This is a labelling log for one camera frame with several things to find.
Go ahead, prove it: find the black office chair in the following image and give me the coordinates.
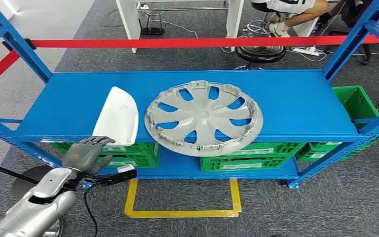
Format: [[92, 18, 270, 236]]
[[323, 0, 379, 64]]

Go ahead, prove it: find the white desk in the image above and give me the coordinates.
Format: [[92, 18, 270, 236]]
[[115, 0, 245, 54]]

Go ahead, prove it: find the black pole with disc base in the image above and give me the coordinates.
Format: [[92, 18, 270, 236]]
[[0, 159, 55, 201]]

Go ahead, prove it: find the white plastic mirror cover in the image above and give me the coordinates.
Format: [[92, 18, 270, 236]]
[[92, 86, 140, 147]]

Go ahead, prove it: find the grey wheel hubcap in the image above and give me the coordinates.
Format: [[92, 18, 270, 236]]
[[144, 80, 265, 158]]

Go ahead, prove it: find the seated person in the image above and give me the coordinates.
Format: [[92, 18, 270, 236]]
[[251, 0, 329, 38]]

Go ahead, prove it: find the green plastic crate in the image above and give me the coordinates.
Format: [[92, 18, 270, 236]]
[[295, 143, 373, 163], [200, 156, 300, 173], [200, 142, 306, 159], [96, 154, 161, 169], [308, 85, 379, 151], [49, 142, 160, 157]]

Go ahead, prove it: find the black round stool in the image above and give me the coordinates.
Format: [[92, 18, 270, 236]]
[[233, 45, 287, 71], [241, 1, 275, 38]]

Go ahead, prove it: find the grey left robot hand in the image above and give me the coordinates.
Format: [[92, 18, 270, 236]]
[[61, 136, 116, 176]]

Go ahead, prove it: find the white power strip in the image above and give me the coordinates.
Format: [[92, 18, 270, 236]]
[[292, 46, 321, 57]]

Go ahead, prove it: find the blue metal shelf rack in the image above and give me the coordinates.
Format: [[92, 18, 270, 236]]
[[0, 0, 379, 191]]

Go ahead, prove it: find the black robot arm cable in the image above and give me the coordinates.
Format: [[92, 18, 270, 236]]
[[83, 183, 112, 237]]

